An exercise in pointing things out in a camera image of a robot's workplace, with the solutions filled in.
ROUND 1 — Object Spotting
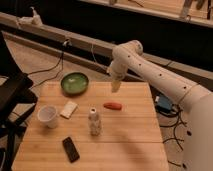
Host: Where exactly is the clear plastic bottle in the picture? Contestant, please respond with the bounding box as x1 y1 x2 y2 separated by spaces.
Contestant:
88 108 102 136

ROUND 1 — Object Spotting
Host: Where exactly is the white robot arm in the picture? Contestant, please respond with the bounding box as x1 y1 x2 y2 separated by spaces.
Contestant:
108 40 213 171

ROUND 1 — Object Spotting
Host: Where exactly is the orange carrot toy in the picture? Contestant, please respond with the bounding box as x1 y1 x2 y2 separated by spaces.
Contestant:
103 102 122 110

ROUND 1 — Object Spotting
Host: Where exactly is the green bowl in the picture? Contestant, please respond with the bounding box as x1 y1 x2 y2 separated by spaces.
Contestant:
61 72 89 95

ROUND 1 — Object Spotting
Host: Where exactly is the blue power box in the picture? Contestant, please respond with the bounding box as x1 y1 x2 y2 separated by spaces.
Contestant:
155 95 172 113

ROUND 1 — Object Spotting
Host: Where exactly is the white sponge block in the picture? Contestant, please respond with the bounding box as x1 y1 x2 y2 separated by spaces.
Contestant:
60 101 77 119

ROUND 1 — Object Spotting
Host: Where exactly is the black phone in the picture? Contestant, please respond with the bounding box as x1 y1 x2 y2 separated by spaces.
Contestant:
62 137 80 162

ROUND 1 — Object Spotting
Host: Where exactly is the black chair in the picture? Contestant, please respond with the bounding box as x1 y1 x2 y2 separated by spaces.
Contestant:
0 31 38 171

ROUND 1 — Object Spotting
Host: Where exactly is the white object on ledge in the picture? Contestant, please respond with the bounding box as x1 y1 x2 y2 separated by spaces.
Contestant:
16 6 43 27

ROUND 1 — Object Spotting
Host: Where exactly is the black floor cable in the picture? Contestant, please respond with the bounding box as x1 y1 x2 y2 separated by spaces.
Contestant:
26 39 72 90

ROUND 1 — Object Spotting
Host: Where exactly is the black cable bundle right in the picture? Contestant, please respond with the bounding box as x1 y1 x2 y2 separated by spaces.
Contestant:
156 104 189 168

